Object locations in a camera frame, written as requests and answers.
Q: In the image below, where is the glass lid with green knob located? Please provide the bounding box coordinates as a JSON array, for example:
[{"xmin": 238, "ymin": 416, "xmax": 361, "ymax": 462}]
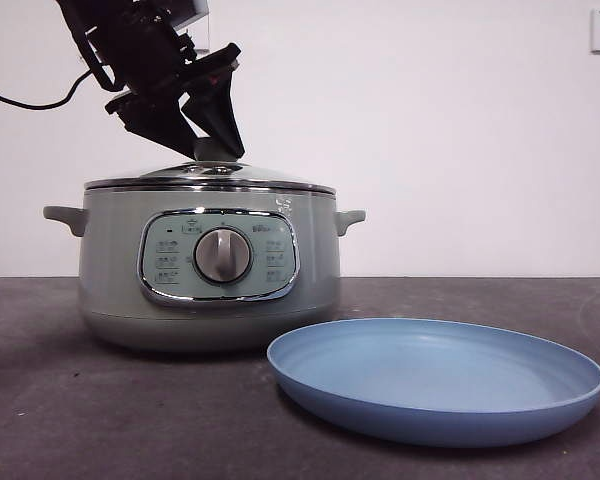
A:
[{"xmin": 83, "ymin": 138, "xmax": 337, "ymax": 194}]

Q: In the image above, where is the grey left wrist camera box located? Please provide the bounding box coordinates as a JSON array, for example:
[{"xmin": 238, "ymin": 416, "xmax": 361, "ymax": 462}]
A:
[{"xmin": 177, "ymin": 0, "xmax": 211, "ymax": 29}]

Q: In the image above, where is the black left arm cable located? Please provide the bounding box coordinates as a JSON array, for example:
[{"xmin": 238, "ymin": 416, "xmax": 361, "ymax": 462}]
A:
[{"xmin": 0, "ymin": 68, "xmax": 94, "ymax": 110}]

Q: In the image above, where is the blue round plate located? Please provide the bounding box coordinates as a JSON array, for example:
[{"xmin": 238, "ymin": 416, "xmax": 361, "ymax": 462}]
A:
[{"xmin": 266, "ymin": 318, "xmax": 600, "ymax": 448}]

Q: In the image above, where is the pale green electric steamer pot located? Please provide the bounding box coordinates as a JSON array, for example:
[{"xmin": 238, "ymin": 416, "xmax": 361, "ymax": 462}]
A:
[{"xmin": 42, "ymin": 185, "xmax": 367, "ymax": 354}]

